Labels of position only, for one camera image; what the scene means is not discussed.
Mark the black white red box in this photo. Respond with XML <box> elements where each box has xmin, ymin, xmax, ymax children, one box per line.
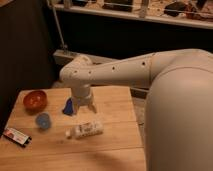
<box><xmin>3</xmin><ymin>127</ymin><xmax>32</xmax><ymax>147</ymax></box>

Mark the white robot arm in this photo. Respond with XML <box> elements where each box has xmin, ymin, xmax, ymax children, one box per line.
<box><xmin>60</xmin><ymin>49</ymin><xmax>213</xmax><ymax>171</ymax></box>

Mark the white metal shelf frame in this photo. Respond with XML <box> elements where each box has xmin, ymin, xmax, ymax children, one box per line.
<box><xmin>47</xmin><ymin>0</ymin><xmax>213</xmax><ymax>65</ymax></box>

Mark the orange bowl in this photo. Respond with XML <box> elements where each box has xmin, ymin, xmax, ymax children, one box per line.
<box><xmin>23</xmin><ymin>90</ymin><xmax>47</xmax><ymax>111</ymax></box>

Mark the blue plastic cup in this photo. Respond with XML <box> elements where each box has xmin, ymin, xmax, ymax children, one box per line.
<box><xmin>35</xmin><ymin>113</ymin><xmax>51</xmax><ymax>130</ymax></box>

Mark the white plastic bottle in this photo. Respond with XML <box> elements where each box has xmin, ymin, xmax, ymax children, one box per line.
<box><xmin>65</xmin><ymin>121</ymin><xmax>104</xmax><ymax>139</ymax></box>

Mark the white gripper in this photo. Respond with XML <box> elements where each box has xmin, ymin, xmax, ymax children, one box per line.
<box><xmin>62</xmin><ymin>85</ymin><xmax>97</xmax><ymax>116</ymax></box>

